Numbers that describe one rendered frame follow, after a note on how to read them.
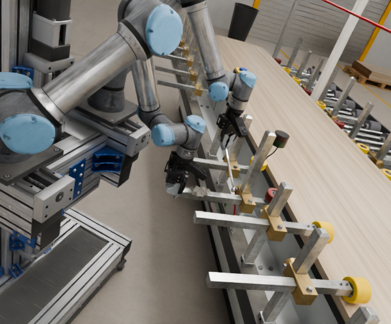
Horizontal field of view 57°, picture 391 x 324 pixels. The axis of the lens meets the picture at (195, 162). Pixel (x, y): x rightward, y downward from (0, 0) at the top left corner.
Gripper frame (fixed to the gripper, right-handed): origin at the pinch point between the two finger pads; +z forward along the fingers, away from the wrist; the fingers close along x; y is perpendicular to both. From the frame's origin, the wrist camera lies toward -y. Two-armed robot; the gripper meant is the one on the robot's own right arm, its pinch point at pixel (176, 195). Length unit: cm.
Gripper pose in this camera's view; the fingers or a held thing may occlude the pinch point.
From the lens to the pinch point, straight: 147.7
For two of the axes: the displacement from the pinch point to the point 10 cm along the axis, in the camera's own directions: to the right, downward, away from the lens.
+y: -9.5, -1.6, -2.8
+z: -2.9, 8.1, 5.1
